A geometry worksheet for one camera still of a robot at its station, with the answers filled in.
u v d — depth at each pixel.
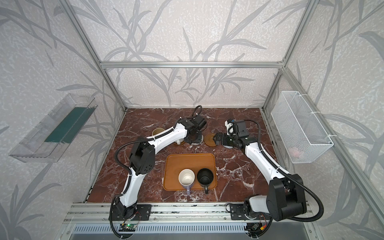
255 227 0.75
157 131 0.96
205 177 0.84
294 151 0.72
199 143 0.98
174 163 0.90
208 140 1.02
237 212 0.73
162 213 0.75
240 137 0.65
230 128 0.76
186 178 0.85
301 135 0.61
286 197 0.41
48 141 0.63
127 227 0.71
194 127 0.69
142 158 0.54
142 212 0.74
